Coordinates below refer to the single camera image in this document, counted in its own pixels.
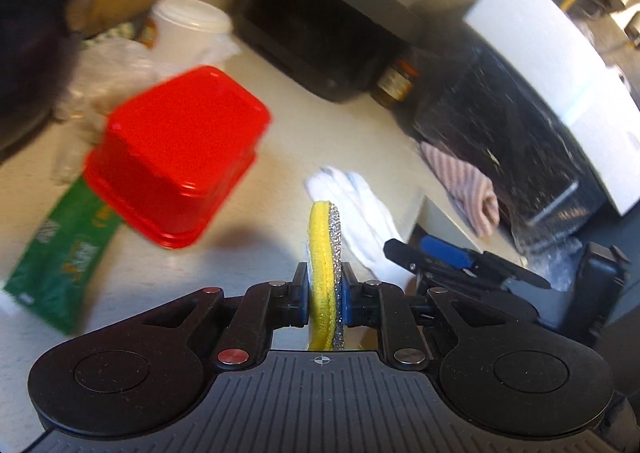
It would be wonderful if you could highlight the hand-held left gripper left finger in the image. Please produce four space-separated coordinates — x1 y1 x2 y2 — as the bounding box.
134 262 310 374

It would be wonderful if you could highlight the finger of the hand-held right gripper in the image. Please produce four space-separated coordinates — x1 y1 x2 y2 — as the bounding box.
384 239 507 292
419 234 553 290

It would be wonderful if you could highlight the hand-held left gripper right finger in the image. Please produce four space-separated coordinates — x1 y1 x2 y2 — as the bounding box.
340 265 507 372

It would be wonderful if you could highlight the yellow glitter scouring pad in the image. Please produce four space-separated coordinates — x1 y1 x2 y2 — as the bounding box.
306 200 346 353

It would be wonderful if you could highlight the white lidded cup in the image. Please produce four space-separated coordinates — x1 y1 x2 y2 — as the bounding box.
147 0 235 65

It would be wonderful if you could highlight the clear plastic wrap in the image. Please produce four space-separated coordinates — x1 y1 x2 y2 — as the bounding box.
522 233 583 293

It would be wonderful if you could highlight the pink striped cloth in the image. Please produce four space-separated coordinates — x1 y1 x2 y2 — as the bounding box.
419 140 501 238

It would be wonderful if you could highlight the glass sauce jar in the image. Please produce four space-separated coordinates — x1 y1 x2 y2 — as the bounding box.
370 58 418 109

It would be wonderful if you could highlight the red plastic container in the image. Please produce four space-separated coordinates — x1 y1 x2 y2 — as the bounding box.
82 66 273 250

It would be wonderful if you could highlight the white range hood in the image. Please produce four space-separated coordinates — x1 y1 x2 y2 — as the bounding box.
462 0 640 216

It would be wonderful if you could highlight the long green noodle packet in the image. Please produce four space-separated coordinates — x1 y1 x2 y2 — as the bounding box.
2 176 123 336

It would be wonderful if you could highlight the black countertop appliance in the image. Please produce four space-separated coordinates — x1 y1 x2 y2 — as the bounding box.
235 0 436 104

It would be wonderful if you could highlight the clear plastic bag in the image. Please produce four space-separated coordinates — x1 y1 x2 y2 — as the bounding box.
52 38 161 184

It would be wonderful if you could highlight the green white patterned cloth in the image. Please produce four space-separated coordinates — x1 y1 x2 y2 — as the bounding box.
95 20 148 44

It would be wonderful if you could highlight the dark blue rice cooker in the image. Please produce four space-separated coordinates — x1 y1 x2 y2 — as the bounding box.
0 0 108 164

